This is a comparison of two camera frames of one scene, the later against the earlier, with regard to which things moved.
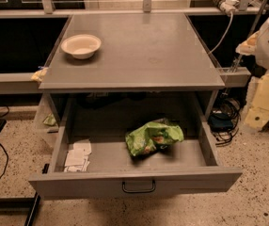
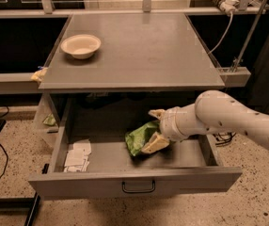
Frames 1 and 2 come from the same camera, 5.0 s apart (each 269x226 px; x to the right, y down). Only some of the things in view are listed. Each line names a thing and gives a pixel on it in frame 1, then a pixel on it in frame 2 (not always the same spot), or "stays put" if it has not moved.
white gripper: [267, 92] → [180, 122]
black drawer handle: [139, 191] stays put
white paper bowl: [81, 45] stays put
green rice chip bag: [153, 137] stays put
